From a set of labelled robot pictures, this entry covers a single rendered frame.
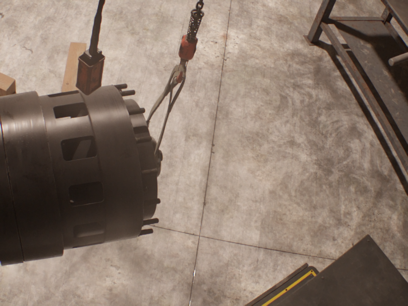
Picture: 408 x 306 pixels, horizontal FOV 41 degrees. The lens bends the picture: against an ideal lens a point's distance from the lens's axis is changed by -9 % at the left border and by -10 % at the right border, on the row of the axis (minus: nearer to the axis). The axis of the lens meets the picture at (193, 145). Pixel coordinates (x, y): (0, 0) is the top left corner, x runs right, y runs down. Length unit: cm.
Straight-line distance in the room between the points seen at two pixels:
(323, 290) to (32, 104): 111
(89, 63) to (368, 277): 121
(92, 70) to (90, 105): 42
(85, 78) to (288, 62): 252
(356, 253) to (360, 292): 16
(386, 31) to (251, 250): 201
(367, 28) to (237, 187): 162
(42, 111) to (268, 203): 161
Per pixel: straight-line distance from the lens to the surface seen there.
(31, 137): 167
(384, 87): 366
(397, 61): 275
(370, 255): 207
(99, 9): 130
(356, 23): 405
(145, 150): 178
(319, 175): 327
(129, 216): 177
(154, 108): 182
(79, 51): 336
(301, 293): 189
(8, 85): 319
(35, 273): 268
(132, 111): 177
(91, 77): 138
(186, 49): 153
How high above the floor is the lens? 246
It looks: 52 degrees down
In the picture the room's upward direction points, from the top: 19 degrees clockwise
